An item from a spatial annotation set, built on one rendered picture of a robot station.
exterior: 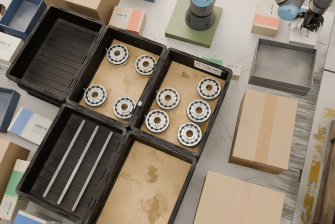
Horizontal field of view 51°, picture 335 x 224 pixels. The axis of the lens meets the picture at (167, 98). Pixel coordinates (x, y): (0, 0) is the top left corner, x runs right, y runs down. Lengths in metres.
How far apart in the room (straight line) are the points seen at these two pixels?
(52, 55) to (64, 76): 0.13
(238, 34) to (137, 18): 0.52
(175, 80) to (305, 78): 0.60
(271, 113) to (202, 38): 0.52
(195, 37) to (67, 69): 0.64
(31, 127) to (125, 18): 0.69
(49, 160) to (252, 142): 0.85
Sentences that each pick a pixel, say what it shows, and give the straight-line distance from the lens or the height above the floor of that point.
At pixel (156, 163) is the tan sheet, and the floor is 0.83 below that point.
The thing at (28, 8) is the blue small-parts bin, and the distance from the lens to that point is 1.99.
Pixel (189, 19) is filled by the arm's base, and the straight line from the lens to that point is 1.80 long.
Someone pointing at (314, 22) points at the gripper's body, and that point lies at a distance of 1.71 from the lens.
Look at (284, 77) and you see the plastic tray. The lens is 1.72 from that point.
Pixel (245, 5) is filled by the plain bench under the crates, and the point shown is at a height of 0.70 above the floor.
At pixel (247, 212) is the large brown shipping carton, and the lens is 1.40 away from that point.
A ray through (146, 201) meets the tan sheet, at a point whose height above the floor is 0.83.
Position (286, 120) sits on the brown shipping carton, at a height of 0.86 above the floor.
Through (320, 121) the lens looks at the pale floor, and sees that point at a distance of 2.53.
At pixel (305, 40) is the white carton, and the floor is 0.79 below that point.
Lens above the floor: 2.28
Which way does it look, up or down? 70 degrees down
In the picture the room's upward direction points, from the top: 9 degrees counter-clockwise
